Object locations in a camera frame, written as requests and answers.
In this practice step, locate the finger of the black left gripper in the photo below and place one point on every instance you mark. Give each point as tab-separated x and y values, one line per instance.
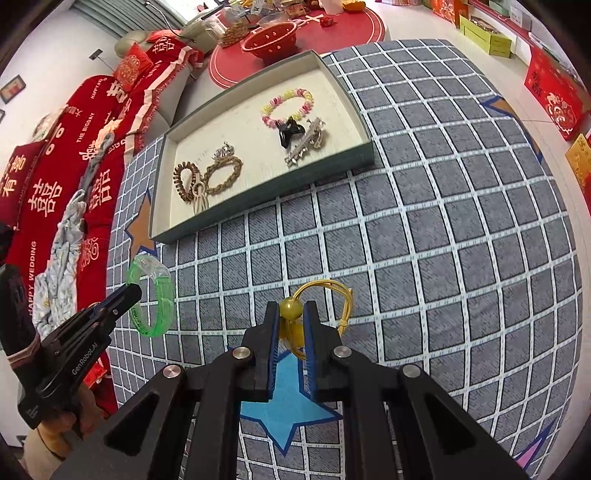
120	299

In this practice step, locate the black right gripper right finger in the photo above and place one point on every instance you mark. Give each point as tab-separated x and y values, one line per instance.
398	422

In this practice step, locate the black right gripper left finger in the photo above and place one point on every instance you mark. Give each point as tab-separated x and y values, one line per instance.
183	423

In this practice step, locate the green translucent bangle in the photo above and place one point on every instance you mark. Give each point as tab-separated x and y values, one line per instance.
147	265

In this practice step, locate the silver heart pendant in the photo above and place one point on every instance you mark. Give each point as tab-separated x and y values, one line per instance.
226	151

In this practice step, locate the green jewelry tray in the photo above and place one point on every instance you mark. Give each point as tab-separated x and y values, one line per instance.
236	116

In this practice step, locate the person's left hand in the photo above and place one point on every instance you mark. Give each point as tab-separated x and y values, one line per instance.
46	447

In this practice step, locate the grey twisted cloth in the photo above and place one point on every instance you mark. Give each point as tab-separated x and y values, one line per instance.
54	299

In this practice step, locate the sofa with red cover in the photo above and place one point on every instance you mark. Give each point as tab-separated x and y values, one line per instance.
99	105

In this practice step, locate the cream wooden hair fork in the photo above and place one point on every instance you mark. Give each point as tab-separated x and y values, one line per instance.
200	202

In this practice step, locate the grey checked star tablecloth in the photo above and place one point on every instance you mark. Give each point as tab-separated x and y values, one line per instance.
456	243

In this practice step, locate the red embroidered cushion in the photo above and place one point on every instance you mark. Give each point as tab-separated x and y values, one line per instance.
132	67

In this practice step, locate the black hair claw clip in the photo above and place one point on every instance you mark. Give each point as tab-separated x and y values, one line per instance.
288	130

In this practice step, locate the silver rhinestone hair clip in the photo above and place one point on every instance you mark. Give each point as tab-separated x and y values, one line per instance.
311	139

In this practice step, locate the round red coffee table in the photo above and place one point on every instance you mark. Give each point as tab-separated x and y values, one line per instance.
228	66

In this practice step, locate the glass jar of nuts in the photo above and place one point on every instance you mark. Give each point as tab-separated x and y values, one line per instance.
235	33

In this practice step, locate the red colander bowl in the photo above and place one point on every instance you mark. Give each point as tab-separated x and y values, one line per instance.
273	42

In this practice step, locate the red festive gift box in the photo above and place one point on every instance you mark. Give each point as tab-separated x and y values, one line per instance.
565	100

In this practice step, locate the lime green box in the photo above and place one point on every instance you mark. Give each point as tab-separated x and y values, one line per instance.
484	35

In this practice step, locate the orange gift box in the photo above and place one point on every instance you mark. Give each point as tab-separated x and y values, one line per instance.
451	10

